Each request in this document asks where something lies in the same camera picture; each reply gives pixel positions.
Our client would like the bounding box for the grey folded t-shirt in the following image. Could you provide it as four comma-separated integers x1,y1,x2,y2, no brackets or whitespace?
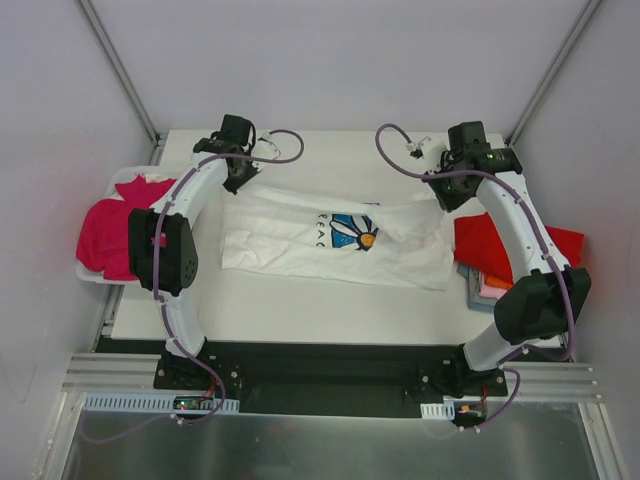
467,269,497,313

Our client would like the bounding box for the white t-shirt with flower print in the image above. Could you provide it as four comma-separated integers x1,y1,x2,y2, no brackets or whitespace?
220,185,453,290

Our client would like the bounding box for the blue-grey folded t-shirt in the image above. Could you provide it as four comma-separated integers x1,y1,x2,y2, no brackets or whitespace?
457,264,477,284

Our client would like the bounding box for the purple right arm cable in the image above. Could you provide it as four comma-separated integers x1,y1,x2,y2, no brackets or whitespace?
375,123,574,439

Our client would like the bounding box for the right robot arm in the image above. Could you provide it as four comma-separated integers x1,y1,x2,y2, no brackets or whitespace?
419,164,591,395

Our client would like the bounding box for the left rear frame post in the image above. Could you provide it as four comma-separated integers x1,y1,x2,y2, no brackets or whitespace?
74,0,162,148

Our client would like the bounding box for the pink folded t-shirt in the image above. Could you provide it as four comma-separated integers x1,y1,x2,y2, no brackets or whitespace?
479,283,507,300

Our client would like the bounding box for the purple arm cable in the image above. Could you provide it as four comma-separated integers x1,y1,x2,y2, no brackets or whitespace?
375,123,574,439
79,128,305,444

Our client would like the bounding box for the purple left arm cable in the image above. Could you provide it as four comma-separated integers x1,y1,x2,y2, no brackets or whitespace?
79,128,305,444

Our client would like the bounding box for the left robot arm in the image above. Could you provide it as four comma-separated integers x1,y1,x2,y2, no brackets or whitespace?
128,131,259,389

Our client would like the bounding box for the orange folded t-shirt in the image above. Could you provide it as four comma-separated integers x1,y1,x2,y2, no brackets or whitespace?
484,275,513,290

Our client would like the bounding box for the grey aluminium frame post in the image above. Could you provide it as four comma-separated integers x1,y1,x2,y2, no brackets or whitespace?
504,0,605,147

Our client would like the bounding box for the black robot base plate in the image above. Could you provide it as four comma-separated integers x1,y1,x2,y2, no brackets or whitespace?
153,341,507,418

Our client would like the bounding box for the white slotted cable duct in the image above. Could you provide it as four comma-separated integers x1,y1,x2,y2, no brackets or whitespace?
420,401,455,421
83,393,240,416

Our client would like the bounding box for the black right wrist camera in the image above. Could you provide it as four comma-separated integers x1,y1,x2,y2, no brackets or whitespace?
447,121,491,160

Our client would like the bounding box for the red folded t-shirt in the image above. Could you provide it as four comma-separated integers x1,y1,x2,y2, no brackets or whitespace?
454,213,586,284

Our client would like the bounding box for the white slotted cable duct left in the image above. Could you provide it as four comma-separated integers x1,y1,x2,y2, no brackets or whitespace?
83,393,240,416

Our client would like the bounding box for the white slotted cable duct right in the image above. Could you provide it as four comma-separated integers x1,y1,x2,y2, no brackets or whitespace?
420,401,455,421

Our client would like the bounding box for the magenta t-shirt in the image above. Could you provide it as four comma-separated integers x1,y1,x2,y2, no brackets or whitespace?
76,174,175,282

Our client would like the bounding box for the white plastic basket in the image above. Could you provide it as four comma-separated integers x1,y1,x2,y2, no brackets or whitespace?
76,166,181,285

